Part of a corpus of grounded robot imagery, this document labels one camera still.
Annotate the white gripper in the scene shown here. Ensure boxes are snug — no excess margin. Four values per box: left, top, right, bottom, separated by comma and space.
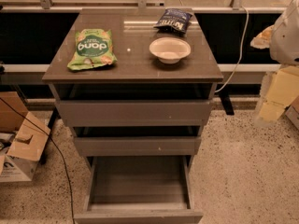
250, 25, 299, 127

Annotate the green rice chip bag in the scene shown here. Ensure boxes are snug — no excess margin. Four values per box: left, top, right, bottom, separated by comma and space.
67, 29, 117, 71

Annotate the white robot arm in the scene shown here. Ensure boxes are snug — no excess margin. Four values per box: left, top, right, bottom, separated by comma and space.
250, 0, 299, 126

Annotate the blue chip bag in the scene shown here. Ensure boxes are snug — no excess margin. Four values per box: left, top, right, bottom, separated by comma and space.
154, 8, 192, 34

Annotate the grey drawer cabinet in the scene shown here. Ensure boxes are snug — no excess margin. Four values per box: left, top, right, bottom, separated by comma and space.
41, 7, 224, 157

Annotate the grey top drawer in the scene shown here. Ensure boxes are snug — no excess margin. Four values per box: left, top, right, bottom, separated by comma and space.
51, 83, 215, 127

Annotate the grey bottom drawer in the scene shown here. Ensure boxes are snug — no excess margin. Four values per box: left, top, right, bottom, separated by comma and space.
75, 156, 203, 224

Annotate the cardboard box at right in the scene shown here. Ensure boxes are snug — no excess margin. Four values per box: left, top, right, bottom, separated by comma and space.
285, 97, 299, 130

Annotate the white paper bowl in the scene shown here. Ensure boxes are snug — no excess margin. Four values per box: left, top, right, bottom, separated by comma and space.
149, 37, 191, 64

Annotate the open cardboard box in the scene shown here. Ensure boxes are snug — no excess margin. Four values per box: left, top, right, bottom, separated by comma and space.
0, 91, 50, 183

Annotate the white hanging cable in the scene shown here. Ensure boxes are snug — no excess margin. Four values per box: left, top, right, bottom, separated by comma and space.
214, 6, 250, 94

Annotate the black floor cable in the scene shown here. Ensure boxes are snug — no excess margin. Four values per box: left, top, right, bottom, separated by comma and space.
0, 96, 77, 224

